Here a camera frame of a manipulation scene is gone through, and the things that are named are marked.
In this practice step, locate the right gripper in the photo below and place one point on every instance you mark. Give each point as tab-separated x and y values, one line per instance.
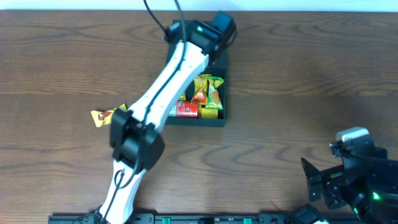
334	178

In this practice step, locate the yellow orange snack packet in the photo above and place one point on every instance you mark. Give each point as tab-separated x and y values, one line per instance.
201	89

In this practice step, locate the green orange snack packet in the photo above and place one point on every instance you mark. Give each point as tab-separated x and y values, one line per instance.
213	100

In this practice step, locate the small yellow candy packet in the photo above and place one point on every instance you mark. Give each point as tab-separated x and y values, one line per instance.
206	113

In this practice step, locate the red soda can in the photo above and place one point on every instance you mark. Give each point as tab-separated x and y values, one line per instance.
184	109

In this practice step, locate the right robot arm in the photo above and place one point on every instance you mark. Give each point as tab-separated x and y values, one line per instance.
366	180

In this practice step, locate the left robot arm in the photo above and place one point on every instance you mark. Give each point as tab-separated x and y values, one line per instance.
135	134

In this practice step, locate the black open gift box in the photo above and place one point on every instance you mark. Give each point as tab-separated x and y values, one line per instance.
219	69

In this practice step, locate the yellow chocolate wafer packet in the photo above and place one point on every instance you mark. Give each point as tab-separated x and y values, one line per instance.
103	118

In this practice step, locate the black mounting rail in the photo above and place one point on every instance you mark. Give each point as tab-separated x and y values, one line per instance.
148	218

